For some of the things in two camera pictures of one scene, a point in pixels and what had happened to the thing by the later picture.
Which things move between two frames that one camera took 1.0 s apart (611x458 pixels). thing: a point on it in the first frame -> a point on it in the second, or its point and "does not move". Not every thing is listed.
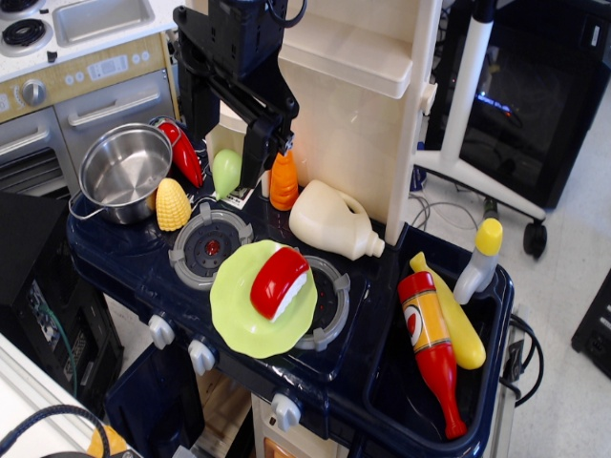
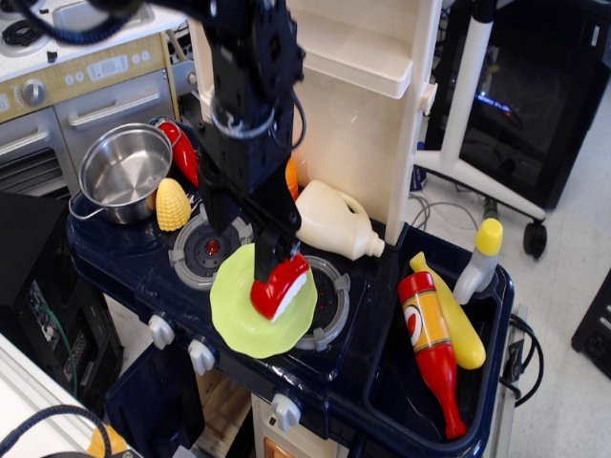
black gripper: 268,112 -> 248,163
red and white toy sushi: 277,280 does not move
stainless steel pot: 117,165 does not move
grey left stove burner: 200,243 does not move
